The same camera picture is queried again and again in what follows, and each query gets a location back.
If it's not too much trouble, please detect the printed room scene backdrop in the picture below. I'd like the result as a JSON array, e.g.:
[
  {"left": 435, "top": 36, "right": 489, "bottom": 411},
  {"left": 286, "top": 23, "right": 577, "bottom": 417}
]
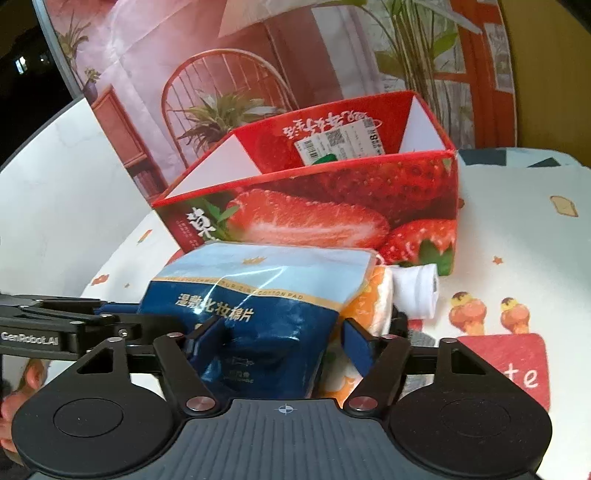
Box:
[{"left": 32, "top": 0, "right": 518, "bottom": 204}]

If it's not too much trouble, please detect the white rolled sock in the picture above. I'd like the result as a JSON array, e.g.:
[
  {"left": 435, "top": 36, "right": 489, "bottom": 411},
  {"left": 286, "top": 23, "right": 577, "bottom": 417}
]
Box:
[{"left": 392, "top": 264, "right": 439, "bottom": 320}]

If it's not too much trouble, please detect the blue cotton pad packet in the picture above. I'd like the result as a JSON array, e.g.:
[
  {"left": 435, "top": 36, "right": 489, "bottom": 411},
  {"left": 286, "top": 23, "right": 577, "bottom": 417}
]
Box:
[{"left": 139, "top": 240, "right": 377, "bottom": 401}]

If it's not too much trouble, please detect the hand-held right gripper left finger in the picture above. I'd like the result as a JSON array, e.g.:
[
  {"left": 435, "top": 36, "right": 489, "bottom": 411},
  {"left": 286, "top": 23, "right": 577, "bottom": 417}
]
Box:
[{"left": 74, "top": 318, "right": 232, "bottom": 414}]

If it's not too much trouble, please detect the black knit glove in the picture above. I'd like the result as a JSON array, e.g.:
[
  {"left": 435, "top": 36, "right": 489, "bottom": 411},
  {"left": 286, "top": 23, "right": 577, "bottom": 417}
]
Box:
[{"left": 390, "top": 308, "right": 437, "bottom": 349}]

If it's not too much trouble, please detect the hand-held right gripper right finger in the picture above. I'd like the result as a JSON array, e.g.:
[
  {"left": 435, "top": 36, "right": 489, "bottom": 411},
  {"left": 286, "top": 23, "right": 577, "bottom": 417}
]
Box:
[{"left": 339, "top": 318, "right": 492, "bottom": 416}]

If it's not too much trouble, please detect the white cartoon print tablecloth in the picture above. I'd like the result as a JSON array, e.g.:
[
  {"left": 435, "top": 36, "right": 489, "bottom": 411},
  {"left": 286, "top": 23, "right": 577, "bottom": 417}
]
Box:
[{"left": 83, "top": 148, "right": 591, "bottom": 480}]

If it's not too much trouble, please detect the person's left hand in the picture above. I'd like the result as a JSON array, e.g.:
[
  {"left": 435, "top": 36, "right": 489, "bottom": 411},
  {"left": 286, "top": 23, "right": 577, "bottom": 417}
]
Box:
[{"left": 0, "top": 360, "right": 48, "bottom": 468}]

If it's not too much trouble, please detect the red strawberry print cardboard box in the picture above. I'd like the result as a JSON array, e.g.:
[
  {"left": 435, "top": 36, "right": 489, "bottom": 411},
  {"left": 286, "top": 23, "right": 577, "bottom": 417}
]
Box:
[{"left": 152, "top": 90, "right": 459, "bottom": 278}]

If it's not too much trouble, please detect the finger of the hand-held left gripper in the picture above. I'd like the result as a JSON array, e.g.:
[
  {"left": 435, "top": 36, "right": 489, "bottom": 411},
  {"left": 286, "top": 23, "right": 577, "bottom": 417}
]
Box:
[{"left": 95, "top": 302, "right": 186, "bottom": 337}]

